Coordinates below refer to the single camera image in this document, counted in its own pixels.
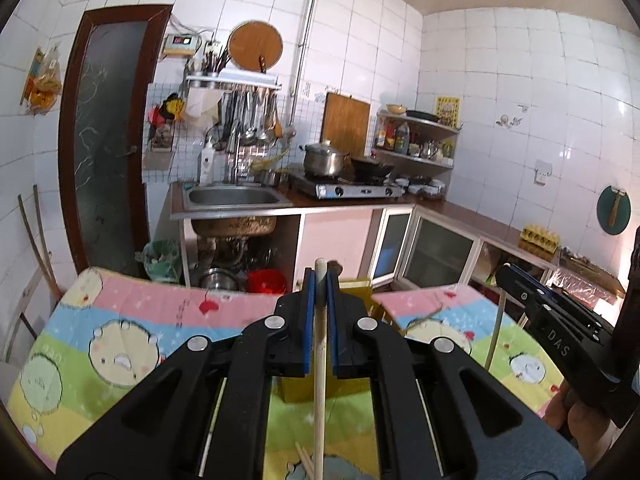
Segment rectangular wooden cutting board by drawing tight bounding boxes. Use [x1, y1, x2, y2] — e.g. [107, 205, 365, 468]
[320, 92, 370, 156]

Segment colourful cartoon quilt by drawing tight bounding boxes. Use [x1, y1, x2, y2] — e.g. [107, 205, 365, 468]
[8, 269, 562, 479]

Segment gas stove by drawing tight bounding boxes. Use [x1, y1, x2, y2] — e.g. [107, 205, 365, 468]
[288, 171, 405, 200]

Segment yellow wall poster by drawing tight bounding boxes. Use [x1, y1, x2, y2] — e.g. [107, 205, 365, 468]
[435, 96, 461, 129]

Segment wall switch box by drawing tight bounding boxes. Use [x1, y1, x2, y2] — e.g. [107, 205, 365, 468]
[162, 34, 201, 58]

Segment red basin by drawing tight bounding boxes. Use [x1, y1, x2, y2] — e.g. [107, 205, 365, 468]
[245, 269, 288, 295]

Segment kitchen counter cabinets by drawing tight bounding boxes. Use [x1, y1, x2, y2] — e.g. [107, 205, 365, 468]
[169, 182, 625, 308]

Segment dark wooden door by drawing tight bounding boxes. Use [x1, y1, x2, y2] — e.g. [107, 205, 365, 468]
[58, 4, 171, 278]

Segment round wooden board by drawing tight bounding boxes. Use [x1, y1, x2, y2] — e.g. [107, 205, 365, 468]
[227, 21, 283, 74]

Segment hanging orange plastic bag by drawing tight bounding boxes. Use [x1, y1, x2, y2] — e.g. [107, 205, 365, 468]
[21, 44, 62, 115]

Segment black wok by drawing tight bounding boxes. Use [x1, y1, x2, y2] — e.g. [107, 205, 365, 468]
[350, 157, 394, 185]

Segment person's right hand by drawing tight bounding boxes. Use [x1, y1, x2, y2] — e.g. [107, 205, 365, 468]
[544, 380, 618, 469]

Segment steel cooking pot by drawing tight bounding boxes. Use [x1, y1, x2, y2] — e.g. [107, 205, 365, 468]
[299, 141, 347, 178]

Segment yellow slotted utensil holder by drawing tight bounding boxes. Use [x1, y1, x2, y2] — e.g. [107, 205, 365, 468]
[276, 278, 380, 404]

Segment yellow egg tray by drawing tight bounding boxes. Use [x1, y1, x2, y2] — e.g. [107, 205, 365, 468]
[520, 224, 560, 255]

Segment green round wall board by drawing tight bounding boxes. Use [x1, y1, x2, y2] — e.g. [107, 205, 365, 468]
[596, 185, 631, 236]

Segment wooden chopstick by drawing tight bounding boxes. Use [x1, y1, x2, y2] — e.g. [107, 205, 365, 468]
[295, 442, 314, 480]
[312, 258, 328, 480]
[484, 288, 506, 372]

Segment steel sink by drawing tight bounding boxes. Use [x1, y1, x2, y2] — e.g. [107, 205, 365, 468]
[182, 184, 292, 210]

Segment hanging utensil rack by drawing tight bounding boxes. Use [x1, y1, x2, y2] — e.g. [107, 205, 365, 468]
[182, 68, 282, 148]

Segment corner wall shelf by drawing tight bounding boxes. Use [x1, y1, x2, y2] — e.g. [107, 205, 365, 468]
[372, 108, 461, 170]

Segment white soap bottle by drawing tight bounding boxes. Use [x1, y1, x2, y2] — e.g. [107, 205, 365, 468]
[198, 140, 215, 186]

